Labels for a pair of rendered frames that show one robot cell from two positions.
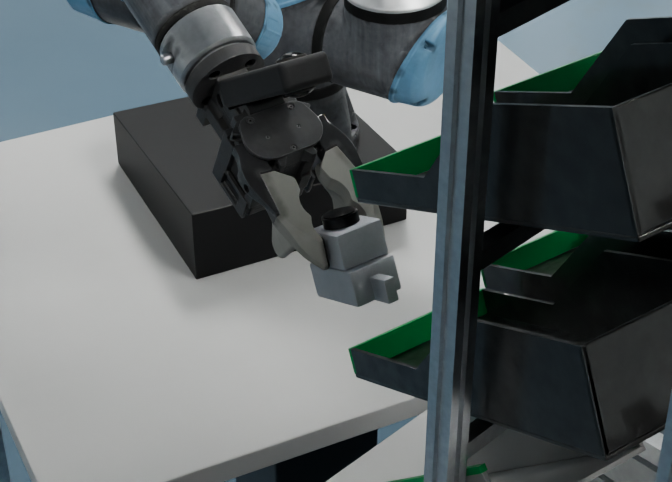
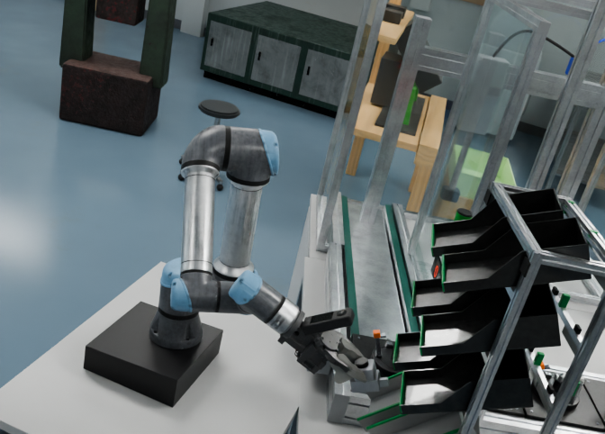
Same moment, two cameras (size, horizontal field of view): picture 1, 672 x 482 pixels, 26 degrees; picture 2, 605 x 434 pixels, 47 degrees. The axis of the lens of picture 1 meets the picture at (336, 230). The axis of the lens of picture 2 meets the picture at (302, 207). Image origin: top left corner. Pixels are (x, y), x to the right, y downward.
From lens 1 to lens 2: 1.19 m
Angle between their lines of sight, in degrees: 44
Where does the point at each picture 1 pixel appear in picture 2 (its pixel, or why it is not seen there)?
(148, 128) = (110, 348)
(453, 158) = (503, 337)
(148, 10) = (265, 306)
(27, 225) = (75, 412)
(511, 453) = (410, 421)
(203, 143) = (141, 348)
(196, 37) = (290, 312)
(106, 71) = not seen: outside the picture
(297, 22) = not seen: hidden behind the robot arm
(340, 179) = (351, 349)
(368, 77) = not seen: hidden behind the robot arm
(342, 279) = (372, 384)
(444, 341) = (482, 390)
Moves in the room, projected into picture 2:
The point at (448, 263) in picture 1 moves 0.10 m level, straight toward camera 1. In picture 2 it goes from (491, 366) to (531, 398)
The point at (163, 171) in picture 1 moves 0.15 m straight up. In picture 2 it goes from (141, 366) to (148, 320)
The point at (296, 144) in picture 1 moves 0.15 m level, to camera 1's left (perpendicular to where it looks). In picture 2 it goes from (336, 341) to (289, 362)
